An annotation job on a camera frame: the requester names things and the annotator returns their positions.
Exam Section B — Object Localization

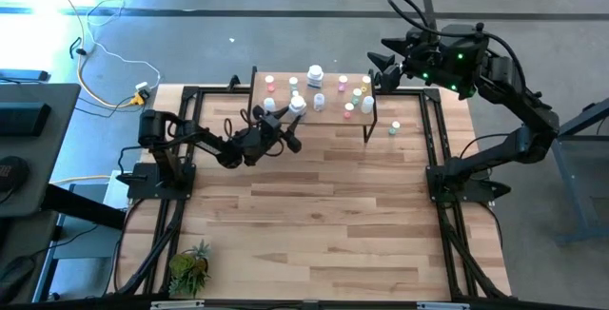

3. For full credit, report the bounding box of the black gantry bar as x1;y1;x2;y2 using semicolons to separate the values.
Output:
0;294;609;310

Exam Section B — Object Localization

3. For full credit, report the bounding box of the blue-grey metal table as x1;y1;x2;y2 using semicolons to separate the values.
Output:
522;95;609;247

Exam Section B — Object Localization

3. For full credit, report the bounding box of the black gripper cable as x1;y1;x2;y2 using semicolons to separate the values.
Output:
222;106;256;159
385;0;529;95

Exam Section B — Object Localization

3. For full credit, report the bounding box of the potted succulent plant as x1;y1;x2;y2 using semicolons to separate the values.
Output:
167;239;213;299

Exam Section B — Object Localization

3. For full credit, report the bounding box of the black round cap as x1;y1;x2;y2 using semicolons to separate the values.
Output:
0;155;29;193

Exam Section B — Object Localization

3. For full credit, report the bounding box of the black aluminium table frame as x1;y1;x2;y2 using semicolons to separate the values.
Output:
107;84;513;301

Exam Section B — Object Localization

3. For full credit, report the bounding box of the black desk leg bar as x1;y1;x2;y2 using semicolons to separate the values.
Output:
40;184;128;230

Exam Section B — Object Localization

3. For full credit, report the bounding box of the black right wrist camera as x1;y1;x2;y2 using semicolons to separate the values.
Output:
380;64;404;94

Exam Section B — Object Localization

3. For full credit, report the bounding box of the grey desk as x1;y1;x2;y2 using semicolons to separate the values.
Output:
0;83;82;219

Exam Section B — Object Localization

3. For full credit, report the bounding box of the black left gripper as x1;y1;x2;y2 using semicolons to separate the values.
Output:
237;107;305;166

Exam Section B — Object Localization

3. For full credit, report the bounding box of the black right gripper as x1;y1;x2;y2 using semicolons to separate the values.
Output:
366;22;491;102

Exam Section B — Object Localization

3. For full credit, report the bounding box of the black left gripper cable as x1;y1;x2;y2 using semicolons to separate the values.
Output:
222;106;256;159

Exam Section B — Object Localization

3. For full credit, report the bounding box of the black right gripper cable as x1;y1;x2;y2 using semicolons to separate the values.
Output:
385;0;529;95

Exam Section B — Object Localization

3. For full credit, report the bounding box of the large white labelled medicine bottle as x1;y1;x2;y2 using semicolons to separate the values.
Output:
305;64;325;90

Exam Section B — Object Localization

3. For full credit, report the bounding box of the black box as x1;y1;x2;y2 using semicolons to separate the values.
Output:
0;102;52;138

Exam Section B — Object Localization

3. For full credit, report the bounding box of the yellow cable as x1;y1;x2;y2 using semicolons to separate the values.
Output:
40;0;144;110

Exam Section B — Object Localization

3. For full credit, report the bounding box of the dark flat device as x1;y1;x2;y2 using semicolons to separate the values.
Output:
0;68;51;83

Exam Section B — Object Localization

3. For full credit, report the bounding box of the silver mounting bracket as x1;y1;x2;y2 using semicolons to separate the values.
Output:
417;301;470;310
150;300;206;310

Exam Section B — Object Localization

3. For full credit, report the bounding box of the white cable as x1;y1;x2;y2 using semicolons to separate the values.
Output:
85;0;163;92

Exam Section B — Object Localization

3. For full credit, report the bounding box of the black diagonal frame brace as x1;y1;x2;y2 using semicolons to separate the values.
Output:
113;198;191;297
437;203;508;298

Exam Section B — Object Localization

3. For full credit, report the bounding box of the wooden shelf black metal frame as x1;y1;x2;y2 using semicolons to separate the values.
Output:
246;66;378;145

